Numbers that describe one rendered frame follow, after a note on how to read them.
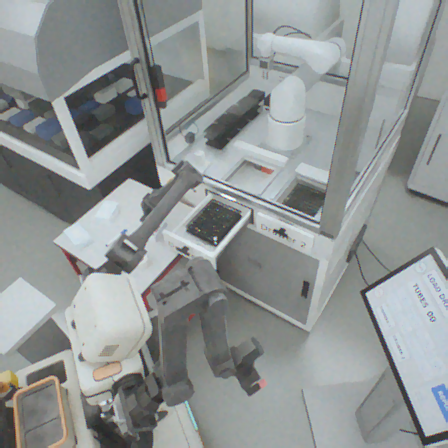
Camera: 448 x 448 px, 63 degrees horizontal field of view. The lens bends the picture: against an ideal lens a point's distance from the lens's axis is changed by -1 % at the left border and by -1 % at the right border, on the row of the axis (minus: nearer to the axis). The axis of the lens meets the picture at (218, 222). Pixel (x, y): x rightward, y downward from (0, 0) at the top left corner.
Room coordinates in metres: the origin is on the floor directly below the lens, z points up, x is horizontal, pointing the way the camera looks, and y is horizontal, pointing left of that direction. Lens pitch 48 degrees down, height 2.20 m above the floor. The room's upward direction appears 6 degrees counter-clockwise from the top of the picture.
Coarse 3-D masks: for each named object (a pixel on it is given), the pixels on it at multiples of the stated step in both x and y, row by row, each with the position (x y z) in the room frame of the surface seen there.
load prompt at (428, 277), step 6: (432, 270) 0.64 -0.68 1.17; (426, 276) 0.63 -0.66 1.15; (432, 276) 0.62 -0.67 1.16; (438, 276) 0.61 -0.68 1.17; (426, 282) 0.62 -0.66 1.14; (432, 282) 0.61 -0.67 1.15; (438, 282) 0.60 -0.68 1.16; (432, 288) 0.59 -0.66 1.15; (438, 288) 0.58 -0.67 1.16; (444, 288) 0.57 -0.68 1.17; (432, 294) 0.57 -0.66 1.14; (438, 294) 0.56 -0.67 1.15; (444, 294) 0.55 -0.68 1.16; (438, 300) 0.55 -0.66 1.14; (444, 300) 0.54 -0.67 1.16; (438, 306) 0.53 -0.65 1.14; (444, 306) 0.52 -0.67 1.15; (444, 312) 0.50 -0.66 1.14; (444, 318) 0.49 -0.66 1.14
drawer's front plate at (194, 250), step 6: (168, 234) 1.12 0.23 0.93; (168, 240) 1.13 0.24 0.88; (174, 240) 1.10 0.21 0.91; (180, 240) 1.08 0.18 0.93; (186, 240) 1.07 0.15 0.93; (168, 246) 1.13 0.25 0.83; (174, 246) 1.11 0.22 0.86; (180, 246) 1.08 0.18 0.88; (192, 246) 1.04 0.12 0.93; (192, 252) 1.04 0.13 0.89; (198, 252) 1.01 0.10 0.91; (204, 252) 1.00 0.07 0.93; (192, 258) 1.04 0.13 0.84; (204, 258) 0.99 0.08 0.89; (210, 258) 0.97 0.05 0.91
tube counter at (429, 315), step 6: (426, 312) 0.53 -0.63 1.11; (432, 312) 0.52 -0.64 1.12; (426, 318) 0.51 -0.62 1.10; (432, 318) 0.50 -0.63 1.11; (438, 318) 0.50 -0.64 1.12; (432, 324) 0.49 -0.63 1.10; (438, 324) 0.48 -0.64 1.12; (432, 330) 0.47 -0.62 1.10; (438, 330) 0.46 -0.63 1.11; (444, 330) 0.46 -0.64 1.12; (438, 336) 0.45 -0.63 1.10; (444, 336) 0.44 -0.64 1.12; (438, 342) 0.43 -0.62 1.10; (444, 342) 0.43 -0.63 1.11; (444, 348) 0.41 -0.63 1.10; (444, 354) 0.40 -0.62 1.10
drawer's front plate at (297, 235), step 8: (264, 216) 1.17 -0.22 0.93; (264, 224) 1.17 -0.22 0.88; (272, 224) 1.14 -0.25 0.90; (280, 224) 1.12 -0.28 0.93; (288, 224) 1.11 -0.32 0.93; (264, 232) 1.17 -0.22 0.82; (272, 232) 1.14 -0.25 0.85; (288, 232) 1.09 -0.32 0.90; (296, 232) 1.07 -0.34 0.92; (304, 232) 1.05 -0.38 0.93; (296, 240) 1.06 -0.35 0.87; (304, 240) 1.04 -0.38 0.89; (312, 240) 1.02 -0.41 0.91; (304, 248) 1.03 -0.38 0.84; (312, 248) 1.02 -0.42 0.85
